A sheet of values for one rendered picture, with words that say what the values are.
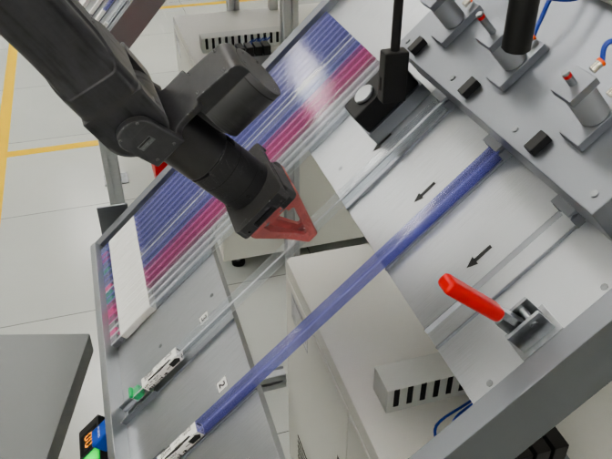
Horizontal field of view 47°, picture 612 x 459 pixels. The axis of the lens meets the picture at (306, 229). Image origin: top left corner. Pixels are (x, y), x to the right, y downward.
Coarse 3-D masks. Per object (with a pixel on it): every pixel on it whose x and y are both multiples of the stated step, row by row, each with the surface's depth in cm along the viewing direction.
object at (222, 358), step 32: (192, 288) 88; (224, 288) 84; (160, 320) 90; (192, 320) 85; (224, 320) 80; (128, 352) 91; (160, 352) 86; (192, 352) 81; (224, 352) 77; (128, 384) 87; (160, 384) 82; (192, 384) 78; (224, 384) 74; (128, 416) 82; (160, 416) 79; (192, 416) 75; (224, 416) 72; (256, 416) 68; (160, 448) 76; (192, 448) 72; (224, 448) 69; (256, 448) 66
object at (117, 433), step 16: (96, 256) 108; (96, 272) 105; (96, 288) 102; (96, 304) 99; (112, 352) 92; (112, 368) 89; (112, 384) 87; (112, 400) 84; (112, 416) 82; (112, 432) 80; (112, 448) 78; (128, 448) 80
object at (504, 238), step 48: (384, 0) 92; (384, 48) 86; (432, 96) 75; (336, 144) 83; (384, 144) 77; (432, 144) 71; (480, 144) 67; (384, 192) 72; (432, 192) 68; (480, 192) 63; (528, 192) 60; (384, 240) 69; (432, 240) 64; (480, 240) 61; (528, 240) 57; (576, 240) 54; (432, 288) 62; (480, 288) 58; (528, 288) 55; (576, 288) 52; (432, 336) 59; (480, 336) 56; (480, 384) 53
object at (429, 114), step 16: (432, 112) 72; (416, 128) 72; (400, 144) 73; (384, 160) 74; (368, 176) 74; (336, 192) 76; (352, 192) 75; (336, 208) 75; (320, 224) 76; (288, 240) 77; (272, 256) 78; (288, 256) 77; (256, 272) 78; (272, 272) 78; (240, 288) 78; (256, 288) 78; (224, 304) 79; (208, 320) 80; (192, 336) 80; (176, 352) 80
